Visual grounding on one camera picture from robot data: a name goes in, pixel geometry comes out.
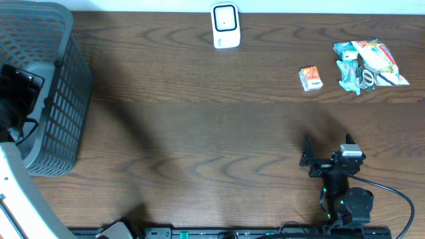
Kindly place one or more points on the yellow snack bag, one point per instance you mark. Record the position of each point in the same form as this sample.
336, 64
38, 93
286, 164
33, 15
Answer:
378, 59

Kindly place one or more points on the black round-logo packet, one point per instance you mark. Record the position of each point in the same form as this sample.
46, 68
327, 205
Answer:
365, 78

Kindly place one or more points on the white barcode scanner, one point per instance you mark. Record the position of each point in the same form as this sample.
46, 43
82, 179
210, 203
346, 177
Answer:
225, 25

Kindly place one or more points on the orange small box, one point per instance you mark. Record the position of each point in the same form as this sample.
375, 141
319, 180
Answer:
310, 79

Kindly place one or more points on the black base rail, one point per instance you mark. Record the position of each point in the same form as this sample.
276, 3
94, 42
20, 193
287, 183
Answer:
123, 229

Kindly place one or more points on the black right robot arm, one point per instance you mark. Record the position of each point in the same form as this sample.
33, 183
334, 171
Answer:
346, 206

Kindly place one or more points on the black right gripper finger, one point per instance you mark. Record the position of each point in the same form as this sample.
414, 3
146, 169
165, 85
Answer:
308, 154
349, 139

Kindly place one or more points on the grey plastic mesh basket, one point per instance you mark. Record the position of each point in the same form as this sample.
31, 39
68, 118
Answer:
37, 37

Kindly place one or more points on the teal snack packet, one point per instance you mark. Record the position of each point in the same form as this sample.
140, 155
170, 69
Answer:
348, 75

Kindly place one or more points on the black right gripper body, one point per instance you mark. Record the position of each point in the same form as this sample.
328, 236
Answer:
322, 166

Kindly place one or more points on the teal small box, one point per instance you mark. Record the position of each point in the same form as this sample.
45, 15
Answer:
346, 51

